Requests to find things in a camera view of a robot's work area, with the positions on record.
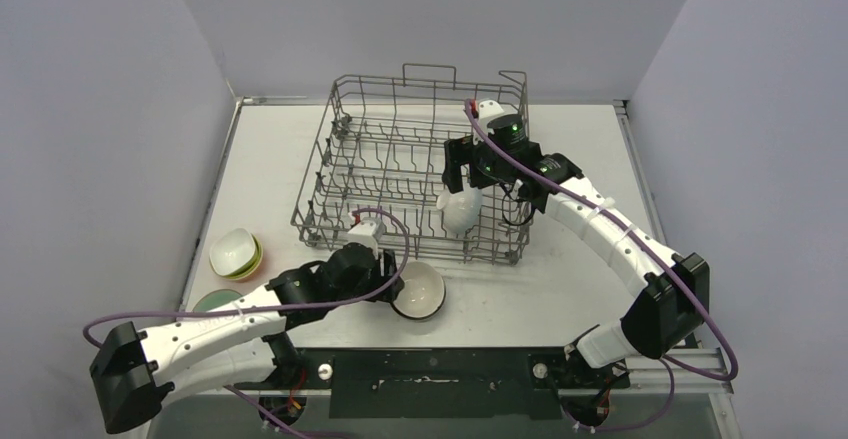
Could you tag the beige bowl with black outside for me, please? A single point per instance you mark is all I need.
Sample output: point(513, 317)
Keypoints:
point(423, 293)

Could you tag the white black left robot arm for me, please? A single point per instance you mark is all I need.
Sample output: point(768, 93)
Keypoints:
point(137, 371)

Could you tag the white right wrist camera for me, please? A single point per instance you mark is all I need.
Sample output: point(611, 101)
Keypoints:
point(488, 109)

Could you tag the white bowl with blue outside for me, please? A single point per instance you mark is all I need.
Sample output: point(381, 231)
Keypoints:
point(460, 211)

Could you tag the pale green plate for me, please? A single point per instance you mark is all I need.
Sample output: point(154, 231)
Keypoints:
point(215, 299)

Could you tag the white bowl orange outside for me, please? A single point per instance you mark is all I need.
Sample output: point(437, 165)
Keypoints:
point(253, 267)

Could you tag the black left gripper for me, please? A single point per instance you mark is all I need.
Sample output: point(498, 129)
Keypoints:
point(384, 271)

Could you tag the grey wire dish rack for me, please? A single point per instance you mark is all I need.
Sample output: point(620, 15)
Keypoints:
point(380, 144)

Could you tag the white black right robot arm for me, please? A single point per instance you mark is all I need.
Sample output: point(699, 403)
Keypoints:
point(670, 291)

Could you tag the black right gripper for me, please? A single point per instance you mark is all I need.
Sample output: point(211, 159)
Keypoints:
point(454, 165)

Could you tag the white square bowl green outside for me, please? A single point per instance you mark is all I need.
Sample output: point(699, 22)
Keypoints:
point(233, 252)

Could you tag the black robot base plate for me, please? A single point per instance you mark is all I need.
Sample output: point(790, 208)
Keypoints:
point(444, 383)

